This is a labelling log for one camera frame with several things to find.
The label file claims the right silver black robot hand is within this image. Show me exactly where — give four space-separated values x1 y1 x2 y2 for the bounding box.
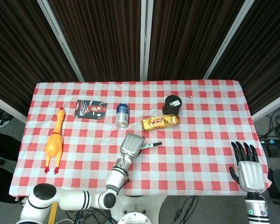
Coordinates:
229 141 266 193

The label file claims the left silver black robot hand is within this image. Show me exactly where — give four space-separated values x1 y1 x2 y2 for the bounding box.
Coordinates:
119 133 146 158

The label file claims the blue silver drink can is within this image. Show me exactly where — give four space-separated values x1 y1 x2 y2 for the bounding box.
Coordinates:
115 103 130 128

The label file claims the gold snack package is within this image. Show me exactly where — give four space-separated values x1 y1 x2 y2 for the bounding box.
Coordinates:
140 114 181 131

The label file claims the black power strip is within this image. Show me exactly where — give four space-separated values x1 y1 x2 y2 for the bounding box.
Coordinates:
259 137 280 145

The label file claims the red white checkered tablecloth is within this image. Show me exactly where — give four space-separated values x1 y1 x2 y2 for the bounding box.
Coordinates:
8 79 273 198

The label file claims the dark printed flat box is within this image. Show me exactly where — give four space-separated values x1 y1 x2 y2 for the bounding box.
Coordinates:
74 99 108 120

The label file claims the black cylindrical container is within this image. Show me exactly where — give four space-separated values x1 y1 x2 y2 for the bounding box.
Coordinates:
162 94 182 116

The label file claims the yellow rubber chicken toy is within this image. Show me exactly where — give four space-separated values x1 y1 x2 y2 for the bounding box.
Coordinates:
44 107 67 174

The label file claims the yellow floor strip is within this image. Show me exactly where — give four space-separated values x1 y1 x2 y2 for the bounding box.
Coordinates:
48 202 59 224

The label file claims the dark corrugated partition panel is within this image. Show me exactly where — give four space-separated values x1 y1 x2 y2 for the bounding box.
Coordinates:
48 0 142 82
210 0 280 115
0 0 80 115
147 0 246 81

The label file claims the black bulky object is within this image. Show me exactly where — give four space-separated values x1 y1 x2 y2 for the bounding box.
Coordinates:
0 128 21 201

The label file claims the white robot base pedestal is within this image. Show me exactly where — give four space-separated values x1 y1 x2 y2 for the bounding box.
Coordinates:
109 195 168 224

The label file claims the white partition base rail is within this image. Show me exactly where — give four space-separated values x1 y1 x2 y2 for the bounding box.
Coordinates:
251 100 280 122
0 92 28 124

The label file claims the black cable with green light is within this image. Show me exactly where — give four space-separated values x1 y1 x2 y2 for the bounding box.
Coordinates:
172 195 199 223

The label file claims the black cable bundle under table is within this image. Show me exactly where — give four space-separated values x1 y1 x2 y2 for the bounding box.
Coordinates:
65 207 119 224

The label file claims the white partition frame post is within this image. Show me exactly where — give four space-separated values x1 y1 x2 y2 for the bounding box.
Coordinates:
139 0 154 81
203 0 257 80
36 0 85 82

